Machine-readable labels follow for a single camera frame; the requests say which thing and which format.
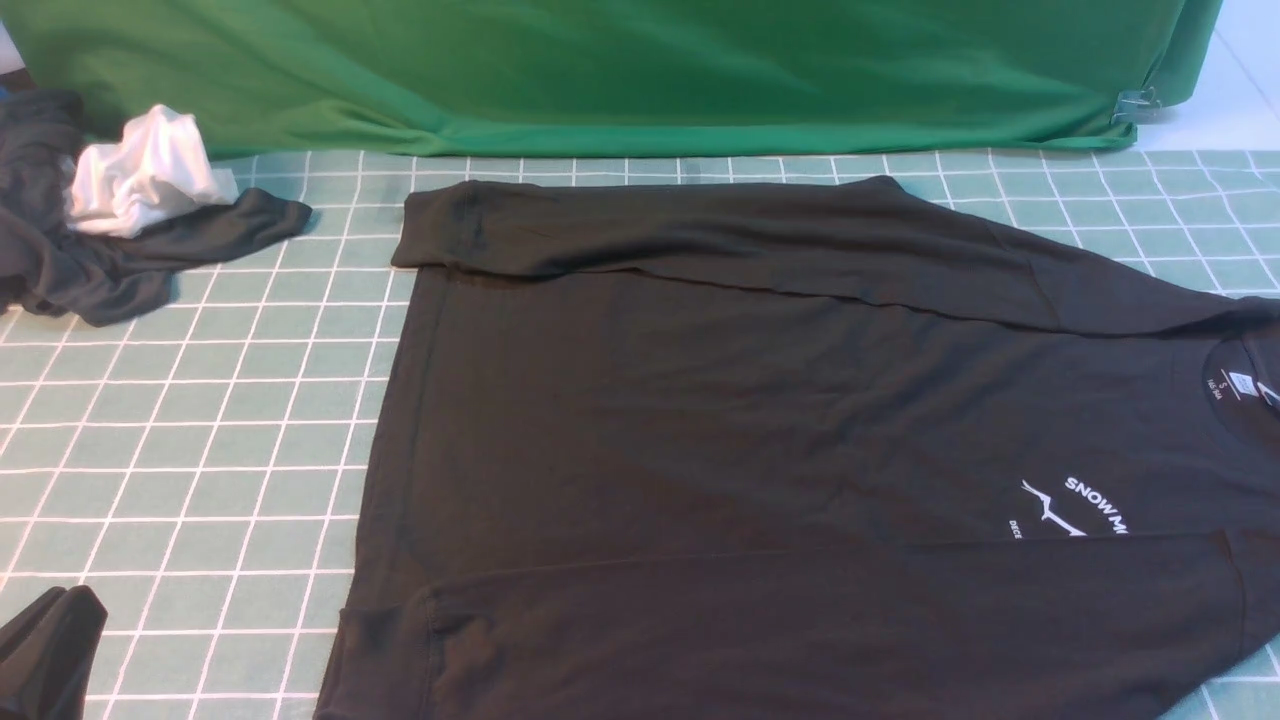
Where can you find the green backdrop cloth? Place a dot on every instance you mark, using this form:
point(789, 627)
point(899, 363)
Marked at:
point(620, 79)

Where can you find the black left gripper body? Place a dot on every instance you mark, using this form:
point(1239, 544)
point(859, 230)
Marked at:
point(47, 653)

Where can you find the dark gray long-sleeve shirt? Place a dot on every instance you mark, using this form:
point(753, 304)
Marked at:
point(791, 451)

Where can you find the metal binder clip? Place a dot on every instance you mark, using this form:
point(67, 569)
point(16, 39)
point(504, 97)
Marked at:
point(1141, 106)

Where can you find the crumpled white cloth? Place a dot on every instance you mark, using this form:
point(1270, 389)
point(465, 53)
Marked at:
point(158, 170)

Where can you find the crumpled dark gray garment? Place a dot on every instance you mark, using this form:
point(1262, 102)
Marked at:
point(50, 269)

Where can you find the teal checkered tablecloth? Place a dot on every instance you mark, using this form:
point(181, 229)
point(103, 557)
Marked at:
point(201, 468)

